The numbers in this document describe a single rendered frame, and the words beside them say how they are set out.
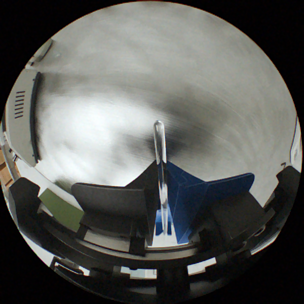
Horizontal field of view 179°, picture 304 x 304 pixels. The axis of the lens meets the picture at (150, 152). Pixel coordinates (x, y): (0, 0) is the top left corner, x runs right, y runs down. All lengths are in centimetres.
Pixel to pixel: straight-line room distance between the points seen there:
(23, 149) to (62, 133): 13
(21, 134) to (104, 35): 21
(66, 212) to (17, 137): 19
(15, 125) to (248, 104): 35
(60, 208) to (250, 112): 40
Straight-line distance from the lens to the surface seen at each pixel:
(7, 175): 263
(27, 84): 23
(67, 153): 16
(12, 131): 23
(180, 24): 15
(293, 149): 51
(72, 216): 27
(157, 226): 18
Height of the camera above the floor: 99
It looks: 67 degrees down
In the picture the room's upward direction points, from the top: 173 degrees counter-clockwise
